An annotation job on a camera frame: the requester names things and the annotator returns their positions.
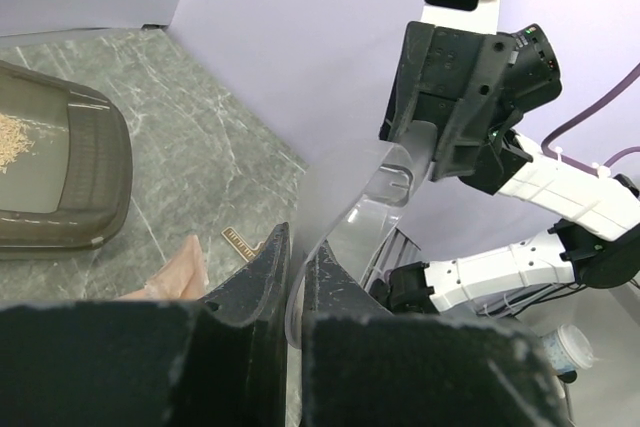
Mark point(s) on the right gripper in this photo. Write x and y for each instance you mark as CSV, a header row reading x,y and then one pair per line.
x,y
498,79

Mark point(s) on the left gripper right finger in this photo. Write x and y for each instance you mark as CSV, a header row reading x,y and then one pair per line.
x,y
364,366

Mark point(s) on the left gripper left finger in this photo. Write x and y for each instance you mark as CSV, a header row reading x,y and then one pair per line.
x,y
217,361

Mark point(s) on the pink cat litter bag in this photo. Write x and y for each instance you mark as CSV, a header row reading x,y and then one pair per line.
x,y
183,277

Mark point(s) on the clear plastic scoop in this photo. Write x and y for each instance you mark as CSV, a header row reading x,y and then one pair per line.
x,y
353,197

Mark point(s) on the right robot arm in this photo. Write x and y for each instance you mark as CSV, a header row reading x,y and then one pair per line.
x,y
586,236

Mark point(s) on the grey plastic litter box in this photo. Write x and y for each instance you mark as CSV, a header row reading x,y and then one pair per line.
x,y
71,192

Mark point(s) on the clean litter granules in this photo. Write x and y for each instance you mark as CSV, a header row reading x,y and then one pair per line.
x,y
14,140

